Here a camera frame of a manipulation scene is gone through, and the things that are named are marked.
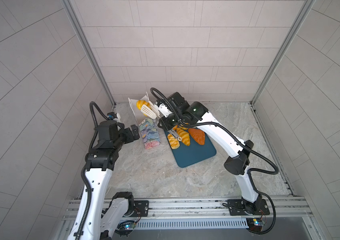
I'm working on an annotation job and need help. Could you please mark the reddish brown fake croissant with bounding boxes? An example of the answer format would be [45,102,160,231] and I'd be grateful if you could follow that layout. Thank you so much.
[188,128,205,146]

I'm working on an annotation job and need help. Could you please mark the ridged fake bread loaf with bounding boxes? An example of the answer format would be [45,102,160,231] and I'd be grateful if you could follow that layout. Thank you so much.
[168,134,180,150]

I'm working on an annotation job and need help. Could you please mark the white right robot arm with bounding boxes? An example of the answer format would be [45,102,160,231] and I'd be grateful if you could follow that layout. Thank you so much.
[151,88,264,215]

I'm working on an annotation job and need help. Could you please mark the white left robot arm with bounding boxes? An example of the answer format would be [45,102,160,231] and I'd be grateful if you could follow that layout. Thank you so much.
[68,120,140,240]

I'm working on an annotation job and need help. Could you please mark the long fake croissant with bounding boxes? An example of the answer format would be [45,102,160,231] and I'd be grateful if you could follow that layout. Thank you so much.
[176,128,191,146]

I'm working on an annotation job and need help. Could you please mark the dark teal plastic tray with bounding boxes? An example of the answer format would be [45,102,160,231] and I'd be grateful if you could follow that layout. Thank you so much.
[165,126,216,168]

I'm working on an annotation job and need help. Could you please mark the left green circuit board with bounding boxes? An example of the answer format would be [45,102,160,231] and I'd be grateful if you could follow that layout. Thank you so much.
[118,220,137,231]

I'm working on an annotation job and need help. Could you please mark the green circuit board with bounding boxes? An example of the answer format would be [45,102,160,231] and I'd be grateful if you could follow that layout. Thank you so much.
[246,218,265,233]
[118,220,137,231]

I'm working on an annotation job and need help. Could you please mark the right green circuit board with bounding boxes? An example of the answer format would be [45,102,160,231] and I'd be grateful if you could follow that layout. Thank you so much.
[246,218,265,233]

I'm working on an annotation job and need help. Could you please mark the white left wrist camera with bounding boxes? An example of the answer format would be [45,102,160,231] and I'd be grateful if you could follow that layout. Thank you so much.
[107,112,121,123]

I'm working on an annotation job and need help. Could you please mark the floral paper bag white handles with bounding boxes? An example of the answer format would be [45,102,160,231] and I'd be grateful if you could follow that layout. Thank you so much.
[129,93,161,150]

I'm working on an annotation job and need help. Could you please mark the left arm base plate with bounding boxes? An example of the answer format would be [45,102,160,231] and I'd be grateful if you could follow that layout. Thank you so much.
[124,200,150,218]

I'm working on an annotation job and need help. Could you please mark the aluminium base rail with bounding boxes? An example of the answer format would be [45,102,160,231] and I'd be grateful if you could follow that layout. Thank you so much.
[102,196,314,231]

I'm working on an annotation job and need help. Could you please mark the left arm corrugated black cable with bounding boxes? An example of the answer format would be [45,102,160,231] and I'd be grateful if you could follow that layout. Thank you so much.
[73,101,111,240]

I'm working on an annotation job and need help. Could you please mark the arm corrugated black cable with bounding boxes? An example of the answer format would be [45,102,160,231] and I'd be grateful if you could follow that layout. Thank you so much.
[149,87,279,235]
[73,101,111,240]

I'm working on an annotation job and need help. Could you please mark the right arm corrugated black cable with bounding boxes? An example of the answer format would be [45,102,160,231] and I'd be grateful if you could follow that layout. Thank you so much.
[149,87,279,235]

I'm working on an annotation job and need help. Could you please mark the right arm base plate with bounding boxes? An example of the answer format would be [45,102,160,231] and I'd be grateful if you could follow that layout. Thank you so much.
[226,199,270,216]

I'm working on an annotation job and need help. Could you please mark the aluminium corner post left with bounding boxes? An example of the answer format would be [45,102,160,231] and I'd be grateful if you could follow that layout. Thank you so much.
[61,0,116,107]

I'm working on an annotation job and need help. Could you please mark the aluminium corner post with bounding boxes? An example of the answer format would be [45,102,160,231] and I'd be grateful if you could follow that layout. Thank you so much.
[61,0,116,107]
[250,0,316,105]

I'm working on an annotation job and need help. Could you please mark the aluminium corner post right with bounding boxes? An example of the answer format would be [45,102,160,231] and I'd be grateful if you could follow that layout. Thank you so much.
[250,0,316,105]

